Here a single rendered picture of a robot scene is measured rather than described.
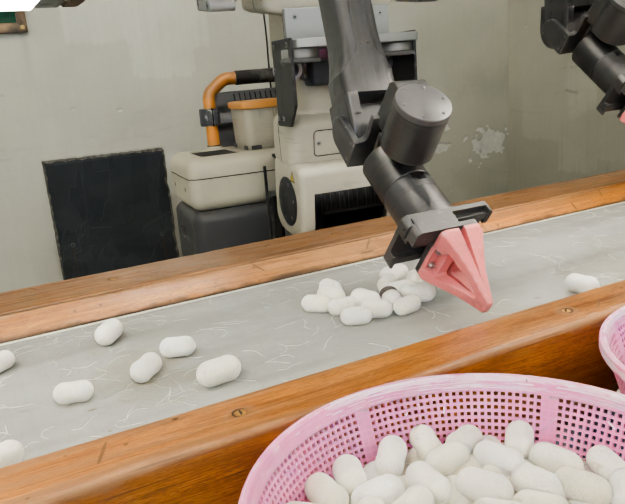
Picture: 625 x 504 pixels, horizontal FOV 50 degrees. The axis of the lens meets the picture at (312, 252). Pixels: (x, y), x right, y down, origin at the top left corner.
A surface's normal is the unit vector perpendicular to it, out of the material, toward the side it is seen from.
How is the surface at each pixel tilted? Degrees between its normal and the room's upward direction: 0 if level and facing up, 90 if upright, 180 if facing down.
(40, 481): 0
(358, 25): 70
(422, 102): 38
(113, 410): 0
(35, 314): 45
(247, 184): 90
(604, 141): 90
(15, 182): 90
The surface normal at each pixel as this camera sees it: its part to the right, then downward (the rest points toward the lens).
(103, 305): 0.27, -0.55
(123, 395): -0.08, -0.96
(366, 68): 0.33, -0.13
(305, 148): 0.39, 0.34
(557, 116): -0.92, 0.17
